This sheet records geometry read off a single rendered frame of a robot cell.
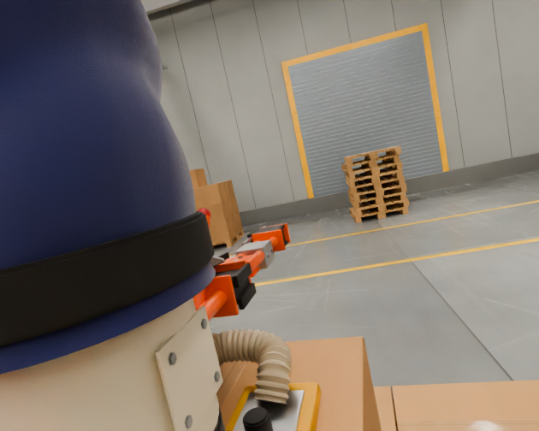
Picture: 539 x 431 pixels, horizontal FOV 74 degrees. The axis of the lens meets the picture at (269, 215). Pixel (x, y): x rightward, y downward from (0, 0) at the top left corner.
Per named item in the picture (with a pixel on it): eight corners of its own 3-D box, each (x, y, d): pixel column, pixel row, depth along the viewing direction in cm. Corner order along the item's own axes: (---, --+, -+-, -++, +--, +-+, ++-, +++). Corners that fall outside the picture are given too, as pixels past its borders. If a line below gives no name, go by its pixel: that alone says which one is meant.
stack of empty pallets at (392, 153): (412, 213, 680) (401, 145, 664) (354, 223, 700) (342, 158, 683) (399, 204, 806) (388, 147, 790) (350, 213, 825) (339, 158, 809)
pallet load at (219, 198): (232, 246, 738) (212, 163, 715) (186, 255, 755) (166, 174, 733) (244, 234, 855) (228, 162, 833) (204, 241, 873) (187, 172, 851)
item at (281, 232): (285, 250, 84) (281, 229, 83) (255, 254, 86) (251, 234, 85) (291, 241, 92) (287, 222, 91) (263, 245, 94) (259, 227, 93)
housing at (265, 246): (269, 268, 72) (264, 246, 71) (238, 273, 73) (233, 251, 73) (276, 258, 78) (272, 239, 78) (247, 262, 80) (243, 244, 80)
